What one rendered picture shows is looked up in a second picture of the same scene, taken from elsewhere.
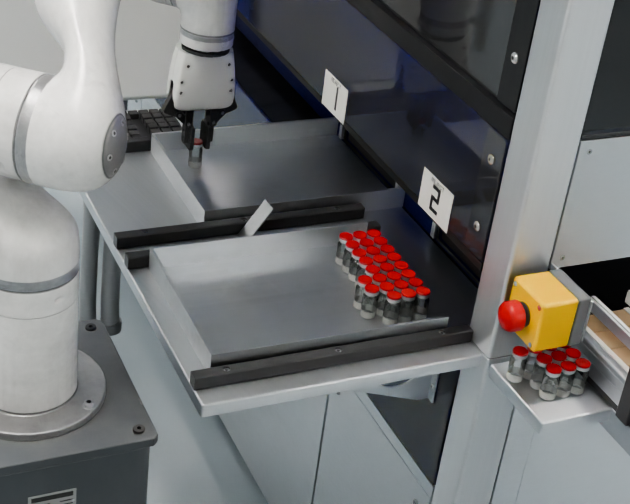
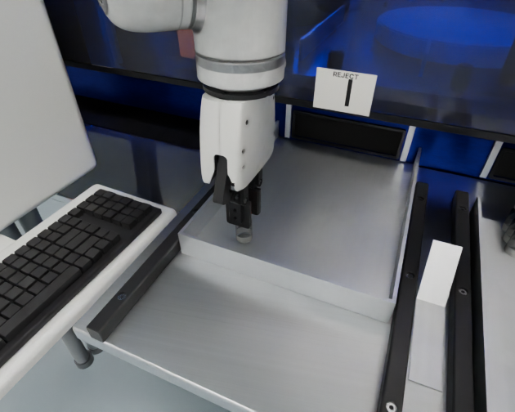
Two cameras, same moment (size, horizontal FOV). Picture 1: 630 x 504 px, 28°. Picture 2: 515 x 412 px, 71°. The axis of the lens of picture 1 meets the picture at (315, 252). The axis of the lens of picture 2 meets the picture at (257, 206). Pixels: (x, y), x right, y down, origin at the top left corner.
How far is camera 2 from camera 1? 1.70 m
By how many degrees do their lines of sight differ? 32
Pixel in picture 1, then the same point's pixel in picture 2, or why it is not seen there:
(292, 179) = (327, 193)
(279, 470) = not seen: hidden behind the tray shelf
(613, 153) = not seen: outside the picture
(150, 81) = (59, 172)
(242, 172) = (288, 214)
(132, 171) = (201, 296)
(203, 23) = (267, 34)
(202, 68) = (259, 117)
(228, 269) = (506, 364)
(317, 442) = not seen: hidden behind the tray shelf
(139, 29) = (23, 126)
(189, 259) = (479, 397)
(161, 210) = (311, 331)
